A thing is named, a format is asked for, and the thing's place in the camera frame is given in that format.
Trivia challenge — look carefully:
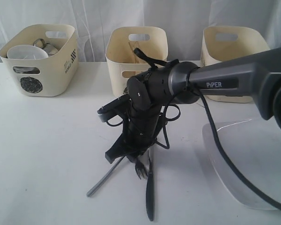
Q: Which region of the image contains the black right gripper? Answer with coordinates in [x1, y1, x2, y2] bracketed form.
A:
[105, 103, 162, 164]

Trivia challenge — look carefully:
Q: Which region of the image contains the steel fork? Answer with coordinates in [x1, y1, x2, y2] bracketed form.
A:
[135, 159, 147, 179]

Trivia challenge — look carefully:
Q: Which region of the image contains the steel spoon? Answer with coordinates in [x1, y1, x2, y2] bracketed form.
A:
[86, 156, 125, 197]

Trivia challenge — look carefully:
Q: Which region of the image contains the steel table knife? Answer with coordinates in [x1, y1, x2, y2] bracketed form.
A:
[145, 148, 155, 221]

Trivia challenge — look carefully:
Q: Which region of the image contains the steel mug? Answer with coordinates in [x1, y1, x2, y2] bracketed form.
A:
[33, 38, 59, 57]

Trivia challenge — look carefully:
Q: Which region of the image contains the steel bowl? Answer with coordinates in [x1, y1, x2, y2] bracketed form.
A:
[13, 66, 40, 74]

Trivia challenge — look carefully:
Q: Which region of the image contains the white ceramic bowl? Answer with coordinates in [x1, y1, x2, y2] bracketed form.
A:
[7, 45, 48, 60]

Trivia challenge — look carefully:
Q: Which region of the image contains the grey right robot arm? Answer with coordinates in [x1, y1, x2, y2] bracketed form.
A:
[99, 47, 281, 163]

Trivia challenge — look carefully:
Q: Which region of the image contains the cream bin with triangle mark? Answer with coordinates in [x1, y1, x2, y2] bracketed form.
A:
[105, 26, 168, 97]

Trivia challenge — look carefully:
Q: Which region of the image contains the cream bin with circle mark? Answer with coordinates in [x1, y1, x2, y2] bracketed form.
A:
[0, 24, 78, 97]

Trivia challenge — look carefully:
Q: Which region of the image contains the white square plate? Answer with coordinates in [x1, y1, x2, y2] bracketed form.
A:
[202, 118, 281, 210]

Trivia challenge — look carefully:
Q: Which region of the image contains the cream bin with square mark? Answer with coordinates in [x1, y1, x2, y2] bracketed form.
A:
[200, 25, 272, 103]

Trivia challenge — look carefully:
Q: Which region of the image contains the white backdrop curtain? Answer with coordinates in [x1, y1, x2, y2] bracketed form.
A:
[0, 0, 281, 61]

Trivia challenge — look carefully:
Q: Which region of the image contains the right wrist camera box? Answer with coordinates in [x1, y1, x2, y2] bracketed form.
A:
[97, 94, 130, 122]

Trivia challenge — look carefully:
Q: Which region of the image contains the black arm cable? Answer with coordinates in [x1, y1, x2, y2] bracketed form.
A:
[133, 47, 281, 208]

